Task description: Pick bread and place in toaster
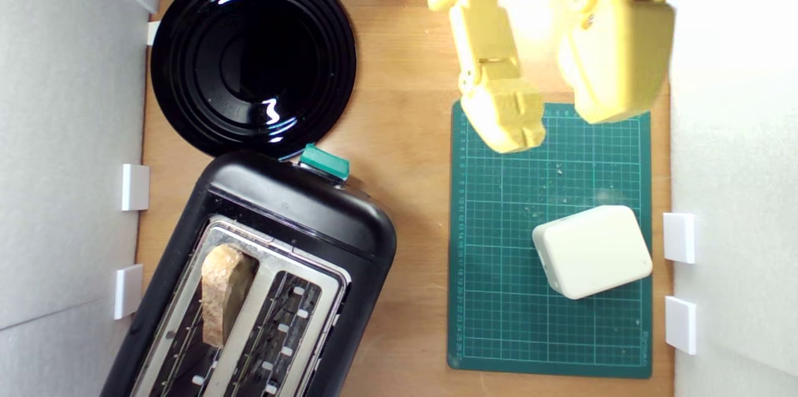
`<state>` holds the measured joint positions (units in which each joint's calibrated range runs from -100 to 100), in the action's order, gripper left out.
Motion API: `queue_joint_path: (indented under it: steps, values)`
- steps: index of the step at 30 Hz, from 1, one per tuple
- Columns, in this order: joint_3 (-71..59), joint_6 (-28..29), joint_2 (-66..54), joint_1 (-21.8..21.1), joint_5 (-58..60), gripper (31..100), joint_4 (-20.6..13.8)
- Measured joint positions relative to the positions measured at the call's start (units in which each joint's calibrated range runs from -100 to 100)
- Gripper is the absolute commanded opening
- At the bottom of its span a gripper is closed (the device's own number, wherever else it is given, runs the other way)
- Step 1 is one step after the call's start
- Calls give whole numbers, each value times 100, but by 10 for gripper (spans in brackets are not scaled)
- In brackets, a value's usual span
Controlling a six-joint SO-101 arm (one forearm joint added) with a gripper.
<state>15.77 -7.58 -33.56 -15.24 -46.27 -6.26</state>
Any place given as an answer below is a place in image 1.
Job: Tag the green cutting mat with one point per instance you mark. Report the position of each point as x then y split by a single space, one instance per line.
499 322

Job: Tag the white rounded block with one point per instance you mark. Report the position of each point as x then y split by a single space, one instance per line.
592 250

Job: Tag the small white wall clip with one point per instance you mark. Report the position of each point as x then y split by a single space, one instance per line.
153 32

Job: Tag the brown bread slice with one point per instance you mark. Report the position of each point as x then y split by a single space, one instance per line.
221 285

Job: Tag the black two-slot toaster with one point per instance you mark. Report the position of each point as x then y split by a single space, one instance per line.
312 216

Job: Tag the green toaster lever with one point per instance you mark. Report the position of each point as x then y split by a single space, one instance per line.
324 162

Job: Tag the black round plate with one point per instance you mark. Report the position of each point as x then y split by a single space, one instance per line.
249 60

